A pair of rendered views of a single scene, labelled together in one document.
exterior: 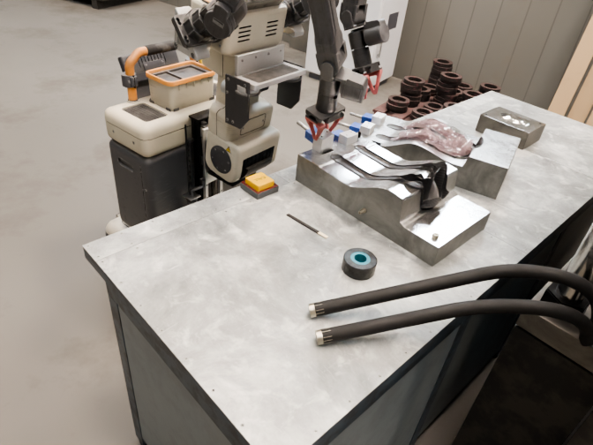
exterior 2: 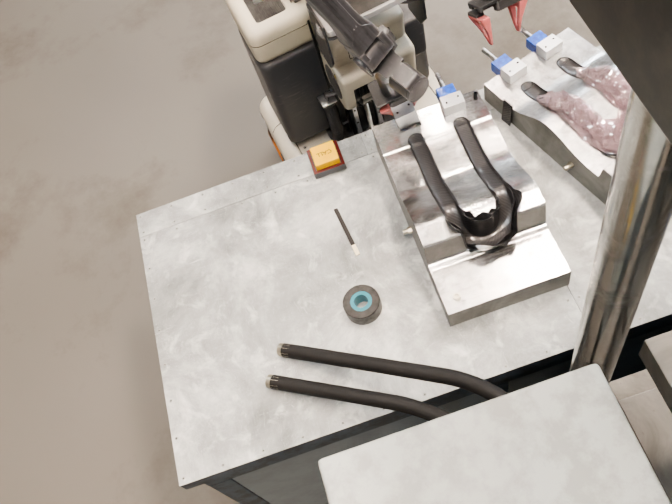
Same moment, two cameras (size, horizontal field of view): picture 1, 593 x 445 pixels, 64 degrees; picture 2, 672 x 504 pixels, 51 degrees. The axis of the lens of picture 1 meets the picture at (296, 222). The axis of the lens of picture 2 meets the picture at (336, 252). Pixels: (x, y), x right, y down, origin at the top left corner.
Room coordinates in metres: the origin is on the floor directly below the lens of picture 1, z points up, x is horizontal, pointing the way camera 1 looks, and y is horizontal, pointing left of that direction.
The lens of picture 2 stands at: (0.42, -0.69, 2.18)
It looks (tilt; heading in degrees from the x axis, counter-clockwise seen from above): 58 degrees down; 51
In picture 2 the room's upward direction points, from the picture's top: 23 degrees counter-clockwise
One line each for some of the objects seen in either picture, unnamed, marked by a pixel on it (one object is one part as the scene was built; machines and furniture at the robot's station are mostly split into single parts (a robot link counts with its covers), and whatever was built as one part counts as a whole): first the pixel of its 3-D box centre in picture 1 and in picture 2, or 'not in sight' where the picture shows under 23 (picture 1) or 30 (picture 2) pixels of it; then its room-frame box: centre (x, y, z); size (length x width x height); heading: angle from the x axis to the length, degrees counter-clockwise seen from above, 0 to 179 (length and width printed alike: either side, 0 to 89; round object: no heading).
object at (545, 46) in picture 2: (365, 118); (535, 40); (1.65, -0.21, 0.85); 0.13 x 0.05 x 0.05; 64
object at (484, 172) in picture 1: (433, 144); (601, 114); (1.49, -0.44, 0.85); 0.50 x 0.26 x 0.11; 64
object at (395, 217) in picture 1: (390, 184); (463, 195); (1.17, -0.25, 0.87); 0.50 x 0.26 x 0.14; 47
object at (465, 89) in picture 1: (444, 98); not in sight; (3.85, -1.10, 0.20); 1.09 x 0.79 x 0.39; 144
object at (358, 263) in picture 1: (359, 263); (362, 304); (0.87, -0.16, 0.82); 0.08 x 0.08 x 0.04
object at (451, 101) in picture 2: (336, 135); (445, 92); (1.40, -0.10, 0.89); 0.13 x 0.05 x 0.05; 46
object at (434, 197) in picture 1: (391, 165); (464, 175); (1.19, -0.25, 0.92); 0.35 x 0.16 x 0.09; 47
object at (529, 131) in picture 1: (509, 127); not in sight; (1.77, -0.79, 0.83); 0.20 x 0.15 x 0.07; 47
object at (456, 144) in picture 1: (435, 133); (600, 102); (1.49, -0.43, 0.90); 0.26 x 0.18 x 0.08; 64
